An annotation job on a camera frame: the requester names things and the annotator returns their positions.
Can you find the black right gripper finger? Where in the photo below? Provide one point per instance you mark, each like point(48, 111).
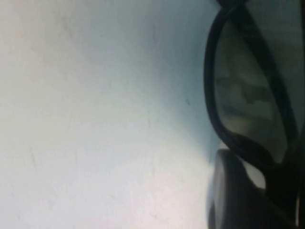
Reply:
point(228, 202)

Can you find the black framed glasses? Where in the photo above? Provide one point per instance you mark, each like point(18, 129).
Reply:
point(208, 95)

